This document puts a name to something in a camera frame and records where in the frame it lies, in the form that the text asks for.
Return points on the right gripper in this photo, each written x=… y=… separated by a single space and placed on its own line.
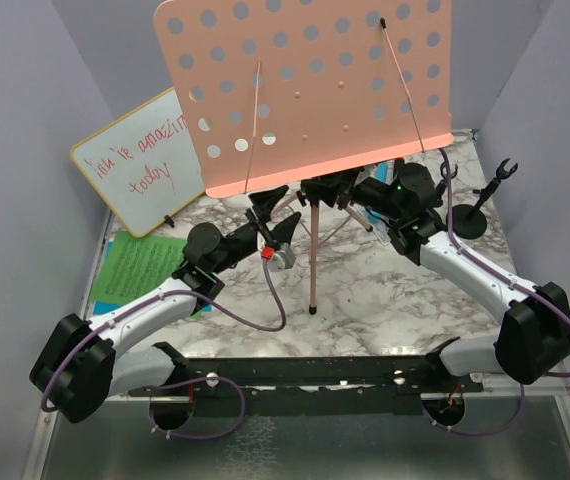
x=347 y=187

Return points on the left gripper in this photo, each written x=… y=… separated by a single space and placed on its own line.
x=282 y=233

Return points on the black mic stand front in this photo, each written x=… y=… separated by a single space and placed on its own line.
x=468 y=221

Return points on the pink music stand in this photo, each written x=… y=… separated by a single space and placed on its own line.
x=282 y=91

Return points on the blue sheet music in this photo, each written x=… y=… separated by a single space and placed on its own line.
x=101 y=307

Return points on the blue toy microphone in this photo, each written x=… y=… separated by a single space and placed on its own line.
x=384 y=172

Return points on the green sheet music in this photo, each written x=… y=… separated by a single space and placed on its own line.
x=135 y=266

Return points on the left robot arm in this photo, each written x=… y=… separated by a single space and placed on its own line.
x=85 y=361

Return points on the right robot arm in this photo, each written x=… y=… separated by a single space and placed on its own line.
x=534 y=333

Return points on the white remote packet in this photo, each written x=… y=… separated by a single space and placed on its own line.
x=379 y=226

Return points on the yellow framed whiteboard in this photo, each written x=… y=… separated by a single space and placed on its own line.
x=143 y=165

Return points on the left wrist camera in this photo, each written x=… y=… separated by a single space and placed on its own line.
x=278 y=258

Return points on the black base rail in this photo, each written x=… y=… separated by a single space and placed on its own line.
x=327 y=385

